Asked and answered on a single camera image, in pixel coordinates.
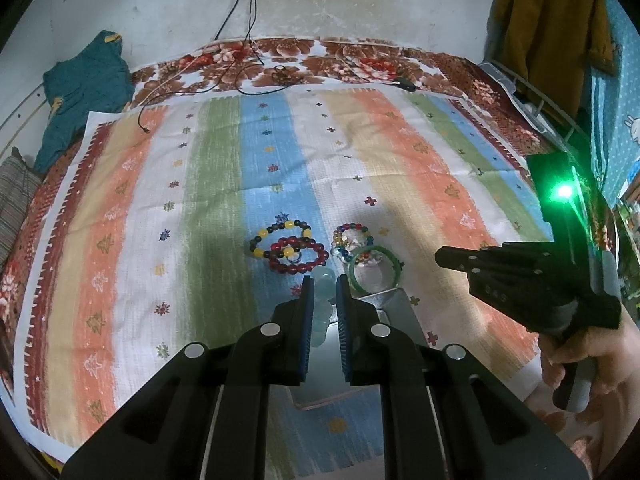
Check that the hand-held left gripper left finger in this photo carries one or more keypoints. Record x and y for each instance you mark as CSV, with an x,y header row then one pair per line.
x,y
307,330

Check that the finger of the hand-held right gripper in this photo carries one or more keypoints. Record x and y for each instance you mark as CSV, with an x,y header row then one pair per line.
x,y
490,260

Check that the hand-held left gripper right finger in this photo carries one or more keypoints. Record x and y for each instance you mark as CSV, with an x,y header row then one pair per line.
x,y
344,330

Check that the silver metal tray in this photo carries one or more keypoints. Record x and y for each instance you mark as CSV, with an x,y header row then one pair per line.
x,y
395,303

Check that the green jade bangle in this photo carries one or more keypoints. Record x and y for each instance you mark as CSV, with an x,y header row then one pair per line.
x,y
354,273

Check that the person's right hand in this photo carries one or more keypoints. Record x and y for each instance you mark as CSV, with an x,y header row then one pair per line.
x,y
617,360

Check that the white metal rack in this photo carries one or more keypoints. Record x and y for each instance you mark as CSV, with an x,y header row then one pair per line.
x,y
537,92

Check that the striped pastel blanket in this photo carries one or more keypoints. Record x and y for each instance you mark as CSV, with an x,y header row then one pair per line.
x,y
210,185

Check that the teal printed curtain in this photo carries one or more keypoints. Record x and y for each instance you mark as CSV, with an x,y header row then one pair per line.
x,y
620,100

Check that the mustard hanging jacket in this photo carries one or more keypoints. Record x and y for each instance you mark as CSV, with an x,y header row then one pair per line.
x,y
545,25

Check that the grey plaid pillow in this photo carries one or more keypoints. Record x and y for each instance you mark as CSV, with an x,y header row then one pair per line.
x,y
15,195

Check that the teal garment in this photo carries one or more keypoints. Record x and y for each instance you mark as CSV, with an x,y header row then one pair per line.
x,y
85,85

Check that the white metal bed rail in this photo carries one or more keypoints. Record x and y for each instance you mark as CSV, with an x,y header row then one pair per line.
x,y
17,115

